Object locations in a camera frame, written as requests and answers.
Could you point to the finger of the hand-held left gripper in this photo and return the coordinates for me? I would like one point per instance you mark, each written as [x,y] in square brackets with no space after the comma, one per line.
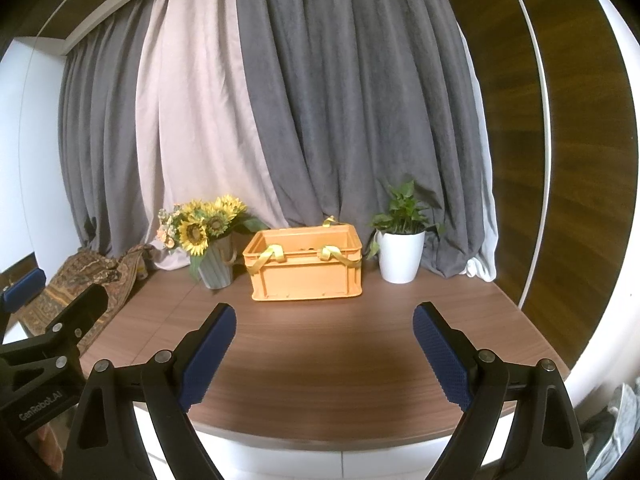
[22,287]
[82,305]

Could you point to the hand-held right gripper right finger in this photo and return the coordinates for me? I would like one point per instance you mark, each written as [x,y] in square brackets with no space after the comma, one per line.
[442,360]

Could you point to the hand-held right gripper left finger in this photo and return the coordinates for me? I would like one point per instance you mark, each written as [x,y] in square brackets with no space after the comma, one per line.
[207,360]

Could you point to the orange plastic crate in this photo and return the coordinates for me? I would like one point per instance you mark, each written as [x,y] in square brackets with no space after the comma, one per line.
[300,275]

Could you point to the brown patterned cloth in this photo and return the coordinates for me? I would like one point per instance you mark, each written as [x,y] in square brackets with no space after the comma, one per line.
[90,275]

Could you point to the grey ribbed vase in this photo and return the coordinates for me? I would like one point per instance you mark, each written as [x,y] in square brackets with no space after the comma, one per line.
[217,270]

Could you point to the artificial sunflower bouquet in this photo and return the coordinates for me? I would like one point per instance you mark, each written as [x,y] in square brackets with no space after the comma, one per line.
[195,232]

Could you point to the green leafy plant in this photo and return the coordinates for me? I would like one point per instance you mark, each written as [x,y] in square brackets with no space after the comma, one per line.
[402,210]

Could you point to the white curtain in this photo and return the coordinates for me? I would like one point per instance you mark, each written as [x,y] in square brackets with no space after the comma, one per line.
[482,210]

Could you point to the narrow grey curtain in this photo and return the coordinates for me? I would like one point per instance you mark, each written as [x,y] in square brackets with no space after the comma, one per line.
[110,135]

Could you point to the grey shoe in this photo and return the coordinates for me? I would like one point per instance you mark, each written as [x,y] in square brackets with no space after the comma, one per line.
[617,420]

